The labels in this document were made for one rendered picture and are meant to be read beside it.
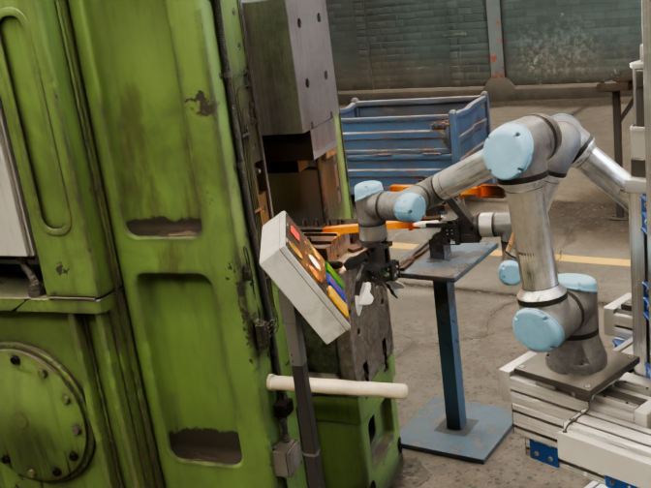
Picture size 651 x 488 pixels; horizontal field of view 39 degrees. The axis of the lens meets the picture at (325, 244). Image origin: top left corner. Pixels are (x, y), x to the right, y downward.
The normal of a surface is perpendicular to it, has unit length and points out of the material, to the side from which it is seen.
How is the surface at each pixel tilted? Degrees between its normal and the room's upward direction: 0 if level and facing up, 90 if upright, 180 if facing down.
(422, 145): 89
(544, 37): 90
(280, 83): 90
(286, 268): 90
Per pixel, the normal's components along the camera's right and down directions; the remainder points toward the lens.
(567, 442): -0.74, 0.29
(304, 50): 0.92, 0.00
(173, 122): -0.38, 0.31
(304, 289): 0.04, 0.29
